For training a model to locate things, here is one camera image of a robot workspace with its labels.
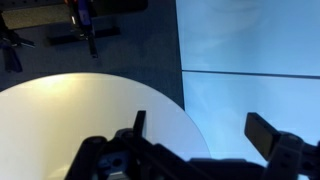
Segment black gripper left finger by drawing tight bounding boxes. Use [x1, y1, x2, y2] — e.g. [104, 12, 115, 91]
[64, 110, 188, 180]

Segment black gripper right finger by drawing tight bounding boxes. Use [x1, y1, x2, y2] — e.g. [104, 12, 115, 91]
[244, 112, 320, 180]

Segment black stand foot bar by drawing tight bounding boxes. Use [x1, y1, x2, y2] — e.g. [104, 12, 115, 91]
[46, 26, 122, 47]

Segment black tripod legs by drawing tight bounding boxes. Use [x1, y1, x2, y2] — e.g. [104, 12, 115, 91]
[0, 13, 36, 73]

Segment grey olive flat panel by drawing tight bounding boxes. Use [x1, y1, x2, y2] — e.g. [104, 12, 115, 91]
[1, 3, 73, 31]

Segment purple handled clamp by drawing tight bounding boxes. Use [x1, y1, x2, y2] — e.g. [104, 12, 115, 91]
[66, 0, 100, 60]

